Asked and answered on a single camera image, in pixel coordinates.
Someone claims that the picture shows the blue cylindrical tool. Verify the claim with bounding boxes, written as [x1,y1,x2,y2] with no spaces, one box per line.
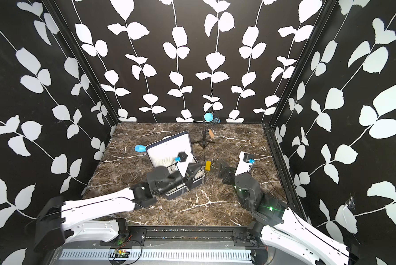
[135,145,146,153]

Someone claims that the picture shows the white perforated cable duct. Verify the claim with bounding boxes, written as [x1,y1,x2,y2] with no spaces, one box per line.
[58,248,252,262]

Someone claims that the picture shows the yellow block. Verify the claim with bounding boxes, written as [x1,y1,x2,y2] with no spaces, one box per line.
[205,161,211,172]

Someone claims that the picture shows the small wooden block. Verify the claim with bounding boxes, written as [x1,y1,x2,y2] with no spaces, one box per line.
[209,129,215,139]

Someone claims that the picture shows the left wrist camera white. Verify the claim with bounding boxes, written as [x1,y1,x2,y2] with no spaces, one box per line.
[175,151,194,177]

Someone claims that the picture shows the navy jewelry box white lining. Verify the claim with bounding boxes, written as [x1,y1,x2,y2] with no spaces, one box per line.
[145,131,206,200]

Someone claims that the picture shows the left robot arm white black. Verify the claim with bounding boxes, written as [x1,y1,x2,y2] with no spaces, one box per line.
[34,162,204,252]

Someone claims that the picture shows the small green circuit board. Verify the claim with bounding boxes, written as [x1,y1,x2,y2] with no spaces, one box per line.
[114,250,130,259]

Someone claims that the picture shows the blue microphone on tripod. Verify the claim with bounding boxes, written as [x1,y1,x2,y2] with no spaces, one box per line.
[192,109,220,158]

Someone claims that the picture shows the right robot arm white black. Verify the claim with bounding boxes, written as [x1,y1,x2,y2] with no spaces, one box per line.
[219,161,357,265]

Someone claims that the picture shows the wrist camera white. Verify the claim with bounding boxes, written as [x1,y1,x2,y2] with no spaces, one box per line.
[175,151,194,177]
[235,151,255,176]

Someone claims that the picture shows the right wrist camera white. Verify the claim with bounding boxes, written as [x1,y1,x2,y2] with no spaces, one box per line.
[235,151,255,176]

